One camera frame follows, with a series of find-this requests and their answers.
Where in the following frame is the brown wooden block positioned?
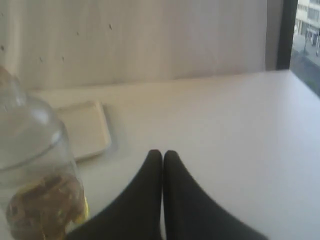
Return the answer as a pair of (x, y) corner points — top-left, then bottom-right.
(5, 173), (89, 240)

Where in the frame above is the clear plastic shaker lid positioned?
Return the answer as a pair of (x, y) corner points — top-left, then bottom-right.
(0, 66), (73, 172)

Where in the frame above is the clear graduated shaker cup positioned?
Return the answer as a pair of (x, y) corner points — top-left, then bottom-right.
(0, 150), (89, 240)

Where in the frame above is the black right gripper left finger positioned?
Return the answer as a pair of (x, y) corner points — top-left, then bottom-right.
(66, 149), (162, 240)

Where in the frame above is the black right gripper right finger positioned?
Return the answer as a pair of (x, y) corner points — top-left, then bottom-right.
(162, 150), (266, 240)

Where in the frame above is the white rectangular tray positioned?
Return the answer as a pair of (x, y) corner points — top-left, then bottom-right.
(53, 100), (112, 162)

